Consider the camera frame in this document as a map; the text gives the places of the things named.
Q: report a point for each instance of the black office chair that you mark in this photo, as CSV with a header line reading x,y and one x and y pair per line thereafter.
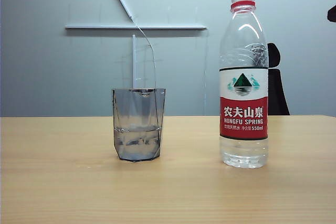
x,y
275,90

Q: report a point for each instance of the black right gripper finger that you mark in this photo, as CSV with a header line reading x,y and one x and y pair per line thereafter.
x,y
333,14

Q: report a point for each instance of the Nongfu Spring water bottle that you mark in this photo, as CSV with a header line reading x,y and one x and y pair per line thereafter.
x,y
244,113

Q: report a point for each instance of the long horizontal white conduit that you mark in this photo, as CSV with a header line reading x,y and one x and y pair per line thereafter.
x,y
131,27

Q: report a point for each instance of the grey octagonal glass mug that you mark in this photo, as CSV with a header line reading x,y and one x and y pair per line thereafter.
x,y
136,134

